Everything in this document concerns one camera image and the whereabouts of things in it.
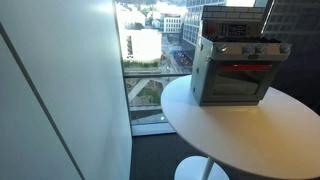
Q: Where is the teal stove knob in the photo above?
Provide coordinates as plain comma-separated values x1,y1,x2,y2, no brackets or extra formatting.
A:
279,43,292,54
241,44,253,55
215,44,228,54
255,44,267,55

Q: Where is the grey toy stove oven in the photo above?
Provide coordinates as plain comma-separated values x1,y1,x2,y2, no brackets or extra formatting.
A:
190,4,293,107

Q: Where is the black stove burner grate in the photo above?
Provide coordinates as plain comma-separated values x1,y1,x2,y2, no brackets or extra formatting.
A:
205,35,282,44

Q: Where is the white table pedestal base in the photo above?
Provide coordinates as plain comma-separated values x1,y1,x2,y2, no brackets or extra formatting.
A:
173,155,230,180

